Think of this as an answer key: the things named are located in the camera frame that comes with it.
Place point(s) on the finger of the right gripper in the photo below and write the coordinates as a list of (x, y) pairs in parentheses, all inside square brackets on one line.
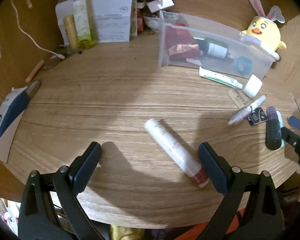
[(294, 122)]

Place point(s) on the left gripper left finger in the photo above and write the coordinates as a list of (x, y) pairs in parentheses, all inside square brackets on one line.
[(82, 168)]

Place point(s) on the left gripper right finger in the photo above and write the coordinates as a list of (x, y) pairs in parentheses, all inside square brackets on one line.
[(217, 168)]

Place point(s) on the purple capped dark tube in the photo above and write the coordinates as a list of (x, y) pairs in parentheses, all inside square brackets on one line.
[(273, 129)]

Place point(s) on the pink white-capped tube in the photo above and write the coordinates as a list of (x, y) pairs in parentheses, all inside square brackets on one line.
[(177, 152)]

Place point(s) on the silver grey pen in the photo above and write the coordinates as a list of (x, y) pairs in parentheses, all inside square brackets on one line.
[(245, 111)]

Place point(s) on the teal tape roll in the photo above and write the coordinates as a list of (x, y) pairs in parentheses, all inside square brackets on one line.
[(244, 65)]

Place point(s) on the white green toothpaste tube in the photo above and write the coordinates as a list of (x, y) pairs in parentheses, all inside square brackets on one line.
[(219, 78)]

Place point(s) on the dark green glass bottle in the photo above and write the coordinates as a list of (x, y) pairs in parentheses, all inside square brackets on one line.
[(214, 48)]

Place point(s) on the red foil packet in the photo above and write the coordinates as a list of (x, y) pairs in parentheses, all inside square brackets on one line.
[(180, 44)]

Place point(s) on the small dark blue packet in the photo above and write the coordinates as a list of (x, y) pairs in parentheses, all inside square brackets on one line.
[(257, 116)]

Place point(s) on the white round jar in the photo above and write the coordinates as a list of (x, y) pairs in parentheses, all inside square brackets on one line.
[(252, 87)]

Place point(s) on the beige eraser block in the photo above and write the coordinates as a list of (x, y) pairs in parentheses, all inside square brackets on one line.
[(238, 97)]

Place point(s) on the blue white carton box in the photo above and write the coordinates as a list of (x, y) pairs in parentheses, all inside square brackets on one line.
[(11, 111)]

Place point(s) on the yellow chick plush toy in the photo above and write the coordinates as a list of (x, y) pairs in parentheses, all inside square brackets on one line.
[(263, 31)]

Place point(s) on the wooden stick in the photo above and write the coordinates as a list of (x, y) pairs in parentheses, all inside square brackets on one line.
[(34, 72)]

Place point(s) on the clear plastic storage bin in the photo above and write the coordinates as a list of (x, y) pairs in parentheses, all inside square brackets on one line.
[(202, 28)]

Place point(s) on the yellow cylindrical stick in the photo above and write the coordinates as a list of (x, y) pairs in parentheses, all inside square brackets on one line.
[(70, 30)]

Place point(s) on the white printed paper sheet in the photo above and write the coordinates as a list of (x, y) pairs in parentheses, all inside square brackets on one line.
[(109, 20)]

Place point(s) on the bowl of small items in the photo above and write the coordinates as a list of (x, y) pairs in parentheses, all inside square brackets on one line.
[(154, 21)]

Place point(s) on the small pink white box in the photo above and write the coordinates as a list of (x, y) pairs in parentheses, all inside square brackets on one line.
[(157, 5)]

